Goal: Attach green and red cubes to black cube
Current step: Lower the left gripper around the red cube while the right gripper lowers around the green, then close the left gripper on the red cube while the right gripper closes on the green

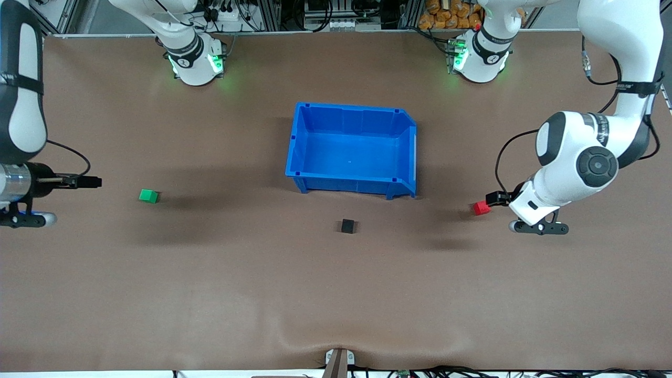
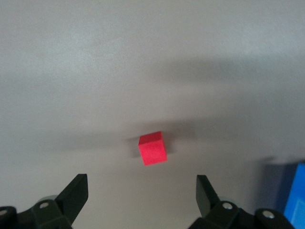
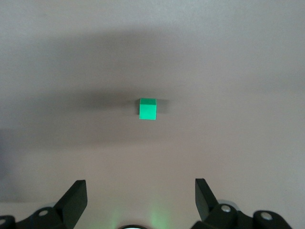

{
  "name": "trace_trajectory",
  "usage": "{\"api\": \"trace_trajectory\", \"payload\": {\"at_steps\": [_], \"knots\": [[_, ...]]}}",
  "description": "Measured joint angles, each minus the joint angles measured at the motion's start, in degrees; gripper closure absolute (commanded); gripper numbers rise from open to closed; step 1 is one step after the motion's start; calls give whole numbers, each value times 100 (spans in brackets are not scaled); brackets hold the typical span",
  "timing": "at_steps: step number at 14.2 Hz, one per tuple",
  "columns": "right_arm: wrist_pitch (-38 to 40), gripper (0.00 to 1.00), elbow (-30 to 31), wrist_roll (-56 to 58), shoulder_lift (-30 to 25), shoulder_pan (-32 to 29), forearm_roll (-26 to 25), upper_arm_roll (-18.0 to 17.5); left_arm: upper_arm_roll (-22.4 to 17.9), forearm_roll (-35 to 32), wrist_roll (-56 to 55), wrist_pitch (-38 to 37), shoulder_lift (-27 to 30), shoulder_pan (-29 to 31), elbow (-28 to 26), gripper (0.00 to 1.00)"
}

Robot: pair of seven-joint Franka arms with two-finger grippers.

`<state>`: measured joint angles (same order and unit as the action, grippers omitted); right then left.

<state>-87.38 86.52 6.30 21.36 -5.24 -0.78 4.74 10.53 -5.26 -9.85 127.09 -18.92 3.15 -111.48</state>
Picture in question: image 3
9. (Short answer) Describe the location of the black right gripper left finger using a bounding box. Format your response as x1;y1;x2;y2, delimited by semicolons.
0;179;88;229

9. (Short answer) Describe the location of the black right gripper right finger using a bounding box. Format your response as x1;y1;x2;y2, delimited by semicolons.
190;178;293;229

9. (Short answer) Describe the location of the green cube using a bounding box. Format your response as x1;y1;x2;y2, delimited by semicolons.
138;98;158;121

